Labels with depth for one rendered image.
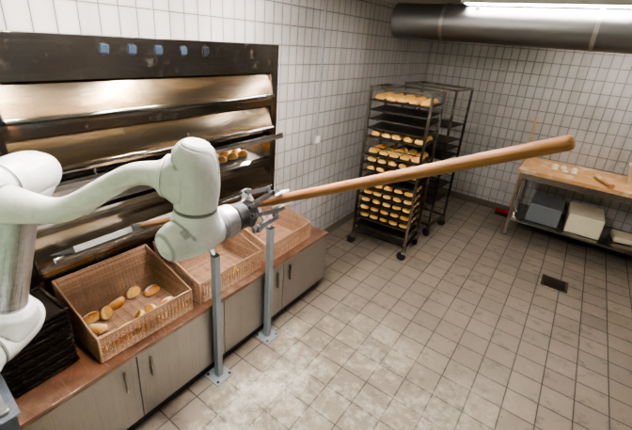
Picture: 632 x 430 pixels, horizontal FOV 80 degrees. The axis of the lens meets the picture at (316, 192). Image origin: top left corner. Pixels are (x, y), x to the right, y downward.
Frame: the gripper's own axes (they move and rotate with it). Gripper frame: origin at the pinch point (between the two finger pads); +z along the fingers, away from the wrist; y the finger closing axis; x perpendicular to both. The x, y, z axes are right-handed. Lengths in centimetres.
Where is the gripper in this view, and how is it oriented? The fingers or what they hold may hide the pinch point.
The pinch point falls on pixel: (280, 199)
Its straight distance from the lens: 118.2
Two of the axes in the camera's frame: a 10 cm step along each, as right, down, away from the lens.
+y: 2.8, 9.5, 1.1
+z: 5.9, -2.6, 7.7
